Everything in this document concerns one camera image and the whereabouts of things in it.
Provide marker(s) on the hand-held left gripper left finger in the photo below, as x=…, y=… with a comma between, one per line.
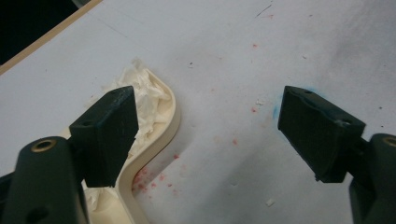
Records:
x=106, y=137

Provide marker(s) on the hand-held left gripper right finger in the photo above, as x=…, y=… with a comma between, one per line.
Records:
x=320, y=133

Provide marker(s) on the cream plastic dustpan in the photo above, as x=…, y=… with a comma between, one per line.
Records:
x=162, y=137

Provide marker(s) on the small white paper scrap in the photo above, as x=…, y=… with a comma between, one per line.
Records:
x=270, y=202

